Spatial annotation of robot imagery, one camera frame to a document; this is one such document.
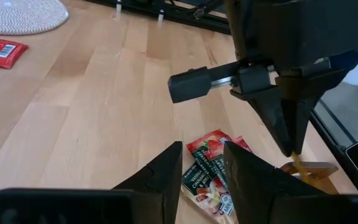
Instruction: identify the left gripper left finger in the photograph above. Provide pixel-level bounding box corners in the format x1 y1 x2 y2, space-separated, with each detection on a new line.
112 141 183 224

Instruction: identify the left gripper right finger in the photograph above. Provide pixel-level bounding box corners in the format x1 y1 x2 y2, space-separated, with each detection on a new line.
224 141 324 224

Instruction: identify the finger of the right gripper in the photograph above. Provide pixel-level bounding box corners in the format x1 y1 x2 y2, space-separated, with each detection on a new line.
231 65 291 156
278 68 347 156

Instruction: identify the yellow mango tea packet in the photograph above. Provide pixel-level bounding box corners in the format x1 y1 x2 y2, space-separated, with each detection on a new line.
290 151 311 185

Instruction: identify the wooden tea organizer box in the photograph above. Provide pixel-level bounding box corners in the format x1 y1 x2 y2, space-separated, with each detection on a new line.
280 161 340 195

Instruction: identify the round woven white mat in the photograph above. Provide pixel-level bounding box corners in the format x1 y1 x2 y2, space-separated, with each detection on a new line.
0 0 70 35

